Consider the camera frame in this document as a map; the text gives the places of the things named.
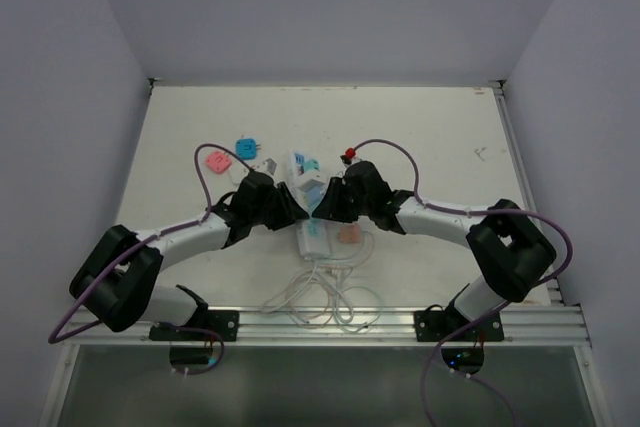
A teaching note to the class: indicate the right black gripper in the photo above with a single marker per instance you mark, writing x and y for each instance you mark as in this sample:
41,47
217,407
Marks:
331,208

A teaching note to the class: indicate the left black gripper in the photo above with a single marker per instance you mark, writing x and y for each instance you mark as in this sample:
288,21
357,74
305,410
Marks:
281,194

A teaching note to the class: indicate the blue cube charger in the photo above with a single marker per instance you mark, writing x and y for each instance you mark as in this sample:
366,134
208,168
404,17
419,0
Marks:
314,197

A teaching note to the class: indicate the white cube charger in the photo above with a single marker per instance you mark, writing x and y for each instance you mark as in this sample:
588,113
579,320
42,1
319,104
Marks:
310,180

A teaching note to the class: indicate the salmon cube charger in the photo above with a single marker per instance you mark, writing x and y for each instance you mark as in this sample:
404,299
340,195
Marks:
349,234

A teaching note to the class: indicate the white power strip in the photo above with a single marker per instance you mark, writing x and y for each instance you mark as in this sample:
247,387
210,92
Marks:
311,234

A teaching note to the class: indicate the teal cube plug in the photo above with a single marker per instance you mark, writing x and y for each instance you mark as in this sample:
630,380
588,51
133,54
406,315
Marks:
311,165

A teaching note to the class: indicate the blue plug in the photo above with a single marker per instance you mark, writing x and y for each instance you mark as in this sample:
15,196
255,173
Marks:
247,148

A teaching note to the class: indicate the pink plug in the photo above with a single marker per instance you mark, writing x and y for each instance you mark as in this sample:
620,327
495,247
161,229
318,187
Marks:
218,162

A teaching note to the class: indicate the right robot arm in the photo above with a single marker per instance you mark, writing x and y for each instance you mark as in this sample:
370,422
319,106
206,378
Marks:
511,252

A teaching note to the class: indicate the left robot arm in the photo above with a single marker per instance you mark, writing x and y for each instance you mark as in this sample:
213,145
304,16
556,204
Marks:
117,281

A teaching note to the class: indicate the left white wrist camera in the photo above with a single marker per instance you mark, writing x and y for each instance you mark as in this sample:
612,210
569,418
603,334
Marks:
270,166

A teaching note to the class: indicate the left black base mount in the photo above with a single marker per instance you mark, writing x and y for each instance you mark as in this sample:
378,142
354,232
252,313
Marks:
206,324

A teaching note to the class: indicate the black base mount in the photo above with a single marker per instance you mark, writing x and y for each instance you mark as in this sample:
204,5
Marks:
206,324
432,324

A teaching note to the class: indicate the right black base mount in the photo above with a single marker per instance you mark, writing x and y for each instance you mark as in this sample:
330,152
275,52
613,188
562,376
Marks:
432,324

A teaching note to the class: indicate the aluminium front rail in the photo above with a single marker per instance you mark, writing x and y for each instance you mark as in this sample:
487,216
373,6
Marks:
527,326

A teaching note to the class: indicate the aluminium rail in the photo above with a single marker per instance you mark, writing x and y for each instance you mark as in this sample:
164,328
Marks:
527,326
584,354

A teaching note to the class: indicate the aluminium right side rail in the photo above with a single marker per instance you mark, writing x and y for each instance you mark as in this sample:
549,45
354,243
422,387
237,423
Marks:
584,354

